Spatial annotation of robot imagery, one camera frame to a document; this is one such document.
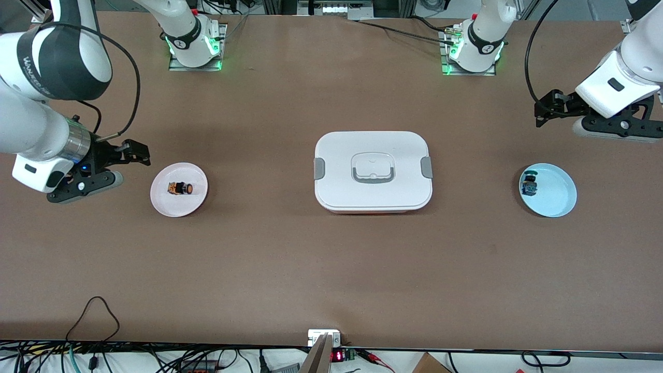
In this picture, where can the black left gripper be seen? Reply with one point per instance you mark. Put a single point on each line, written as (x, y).
(566, 103)

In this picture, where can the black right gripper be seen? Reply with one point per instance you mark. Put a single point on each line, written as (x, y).
(104, 154)

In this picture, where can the orange push-button switch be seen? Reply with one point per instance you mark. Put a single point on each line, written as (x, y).
(178, 188)

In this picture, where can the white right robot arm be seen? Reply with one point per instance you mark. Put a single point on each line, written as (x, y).
(31, 124)

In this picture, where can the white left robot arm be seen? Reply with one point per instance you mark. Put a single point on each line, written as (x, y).
(637, 67)

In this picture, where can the pale pink round plate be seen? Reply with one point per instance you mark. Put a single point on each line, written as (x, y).
(166, 203)

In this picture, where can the light blue round plate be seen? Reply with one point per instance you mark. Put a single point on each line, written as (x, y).
(557, 197)

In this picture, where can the white lidded pink container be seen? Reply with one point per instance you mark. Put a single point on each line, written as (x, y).
(373, 199)

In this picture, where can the white labelled equipment box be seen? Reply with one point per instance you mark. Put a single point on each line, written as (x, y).
(334, 9)

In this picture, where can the small white socket box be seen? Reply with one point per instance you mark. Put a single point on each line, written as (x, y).
(314, 335)

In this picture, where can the wooden slat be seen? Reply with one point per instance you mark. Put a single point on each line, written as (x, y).
(318, 357)

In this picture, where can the brown cardboard box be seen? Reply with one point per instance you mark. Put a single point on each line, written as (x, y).
(430, 365)

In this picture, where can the red digit display module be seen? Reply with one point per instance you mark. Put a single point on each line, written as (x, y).
(337, 356)

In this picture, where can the red test lead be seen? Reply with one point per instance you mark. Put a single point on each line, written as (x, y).
(375, 360)

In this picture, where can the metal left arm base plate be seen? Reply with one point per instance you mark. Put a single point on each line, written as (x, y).
(466, 73)

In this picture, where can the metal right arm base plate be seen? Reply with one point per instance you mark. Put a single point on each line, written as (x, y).
(197, 69)

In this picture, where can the short aluminium frame rail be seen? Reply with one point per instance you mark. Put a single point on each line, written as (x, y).
(39, 13)

